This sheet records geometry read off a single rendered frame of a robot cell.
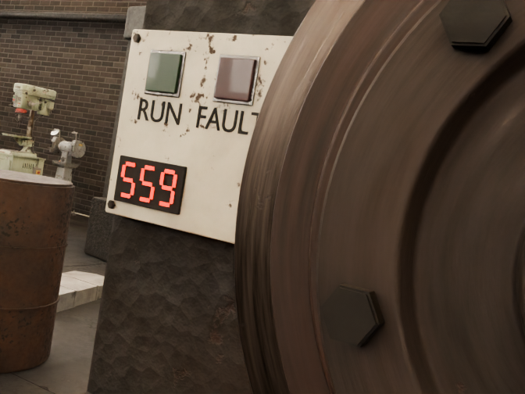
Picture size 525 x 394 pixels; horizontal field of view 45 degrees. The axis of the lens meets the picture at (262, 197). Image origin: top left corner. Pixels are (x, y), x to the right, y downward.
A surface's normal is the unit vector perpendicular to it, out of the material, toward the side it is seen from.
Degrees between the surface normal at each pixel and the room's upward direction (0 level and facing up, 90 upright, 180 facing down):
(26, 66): 90
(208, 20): 90
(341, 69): 90
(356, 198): 90
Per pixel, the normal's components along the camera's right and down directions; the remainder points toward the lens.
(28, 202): 0.59, 0.14
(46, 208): 0.81, 0.16
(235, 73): -0.51, -0.04
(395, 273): 0.07, -0.03
